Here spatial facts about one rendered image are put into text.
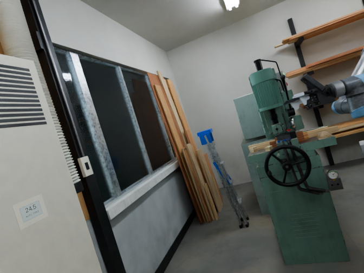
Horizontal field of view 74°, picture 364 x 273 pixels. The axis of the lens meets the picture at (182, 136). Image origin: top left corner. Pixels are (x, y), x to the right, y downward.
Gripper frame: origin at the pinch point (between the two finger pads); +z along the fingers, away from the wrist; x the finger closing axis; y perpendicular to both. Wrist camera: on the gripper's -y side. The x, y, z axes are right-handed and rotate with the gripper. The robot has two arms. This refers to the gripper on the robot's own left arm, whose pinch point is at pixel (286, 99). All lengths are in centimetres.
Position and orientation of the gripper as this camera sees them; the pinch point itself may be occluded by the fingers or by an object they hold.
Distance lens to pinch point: 127.9
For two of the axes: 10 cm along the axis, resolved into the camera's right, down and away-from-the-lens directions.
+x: 1.6, 0.6, 9.9
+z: -9.5, 2.9, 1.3
